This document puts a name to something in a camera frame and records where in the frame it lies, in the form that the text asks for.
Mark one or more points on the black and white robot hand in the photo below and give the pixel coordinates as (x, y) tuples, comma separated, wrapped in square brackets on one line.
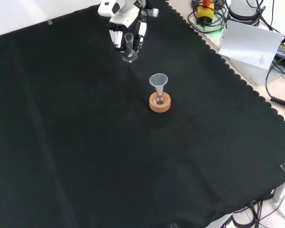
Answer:
[(126, 17)]

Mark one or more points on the clear glass graduated cylinder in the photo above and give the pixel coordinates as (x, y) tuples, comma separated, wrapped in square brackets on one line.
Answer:
[(129, 38)]

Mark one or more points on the clear round-bottom flask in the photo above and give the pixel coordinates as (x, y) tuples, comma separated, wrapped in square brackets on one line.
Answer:
[(159, 97)]

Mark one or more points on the clear plastic funnel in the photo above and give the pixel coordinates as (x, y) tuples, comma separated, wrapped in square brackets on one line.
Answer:
[(158, 80)]

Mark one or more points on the yellow stop button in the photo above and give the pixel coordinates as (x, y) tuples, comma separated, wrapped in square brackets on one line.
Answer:
[(205, 13)]

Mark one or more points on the pale board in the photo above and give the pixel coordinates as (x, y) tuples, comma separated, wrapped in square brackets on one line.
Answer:
[(249, 44)]

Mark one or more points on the black bench cloth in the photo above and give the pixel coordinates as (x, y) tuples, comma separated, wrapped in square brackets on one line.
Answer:
[(85, 142)]

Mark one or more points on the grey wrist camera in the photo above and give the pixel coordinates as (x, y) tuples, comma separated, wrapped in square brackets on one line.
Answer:
[(153, 12)]

